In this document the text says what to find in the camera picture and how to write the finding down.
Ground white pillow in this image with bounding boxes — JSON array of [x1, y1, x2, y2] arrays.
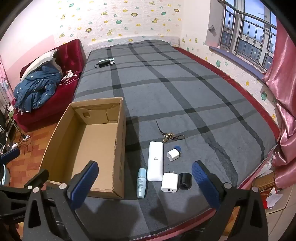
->
[[20, 49, 58, 81]]

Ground red velvet sofa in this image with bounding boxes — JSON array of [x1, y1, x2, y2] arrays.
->
[[13, 38, 87, 132]]

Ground black floor cables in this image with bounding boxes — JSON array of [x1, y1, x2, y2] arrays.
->
[[18, 133, 35, 153]]

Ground black rounded cylinder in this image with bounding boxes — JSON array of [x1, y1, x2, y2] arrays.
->
[[179, 172, 192, 190]]

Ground light blue basin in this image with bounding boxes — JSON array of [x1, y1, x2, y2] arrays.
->
[[0, 163, 10, 186]]

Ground cardboard box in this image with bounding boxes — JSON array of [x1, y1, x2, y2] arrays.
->
[[39, 97, 127, 199]]

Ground window with metal railing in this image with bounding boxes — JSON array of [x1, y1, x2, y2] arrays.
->
[[217, 0, 278, 72]]

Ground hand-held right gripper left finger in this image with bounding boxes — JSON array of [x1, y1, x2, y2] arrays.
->
[[23, 160, 100, 241]]

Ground pink cartoon cloth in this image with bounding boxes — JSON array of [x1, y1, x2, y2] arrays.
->
[[0, 56, 11, 93]]

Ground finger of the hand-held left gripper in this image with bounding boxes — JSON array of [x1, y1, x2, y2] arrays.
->
[[0, 148, 20, 164], [0, 170, 49, 197]]

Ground blue window sill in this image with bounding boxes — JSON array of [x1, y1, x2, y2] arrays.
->
[[208, 45, 266, 82]]

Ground glass side table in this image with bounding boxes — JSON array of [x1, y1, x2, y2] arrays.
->
[[5, 102, 18, 139]]

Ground keychain with dark strap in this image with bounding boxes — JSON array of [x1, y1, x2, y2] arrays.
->
[[156, 121, 186, 142]]

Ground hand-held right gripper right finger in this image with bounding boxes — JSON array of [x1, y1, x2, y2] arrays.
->
[[191, 160, 269, 241]]

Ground small white charger plug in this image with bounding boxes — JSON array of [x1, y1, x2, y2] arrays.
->
[[167, 148, 181, 161]]

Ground wicker basket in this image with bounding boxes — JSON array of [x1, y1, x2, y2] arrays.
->
[[252, 171, 281, 193]]

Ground grey brown cushion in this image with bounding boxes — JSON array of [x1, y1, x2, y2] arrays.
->
[[50, 58, 62, 73]]

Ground pink satin curtain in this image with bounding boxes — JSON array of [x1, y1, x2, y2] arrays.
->
[[262, 17, 296, 189]]

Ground bed with grey plaid cover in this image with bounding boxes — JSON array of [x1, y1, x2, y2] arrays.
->
[[72, 39, 281, 241]]

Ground blue star-print quilt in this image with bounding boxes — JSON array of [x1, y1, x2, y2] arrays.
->
[[13, 65, 62, 113]]

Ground long white rectangular device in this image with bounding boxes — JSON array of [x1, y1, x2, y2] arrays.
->
[[147, 141, 164, 181]]

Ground light blue cosmetic bottle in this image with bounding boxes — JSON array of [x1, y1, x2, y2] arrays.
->
[[136, 168, 148, 198]]

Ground black power adapter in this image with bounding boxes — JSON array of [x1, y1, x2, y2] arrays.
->
[[94, 59, 114, 68]]

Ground large white charger plug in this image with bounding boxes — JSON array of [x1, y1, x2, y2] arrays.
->
[[161, 171, 178, 193]]

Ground crumpled papers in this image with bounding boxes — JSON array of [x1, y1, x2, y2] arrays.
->
[[264, 188, 285, 209]]

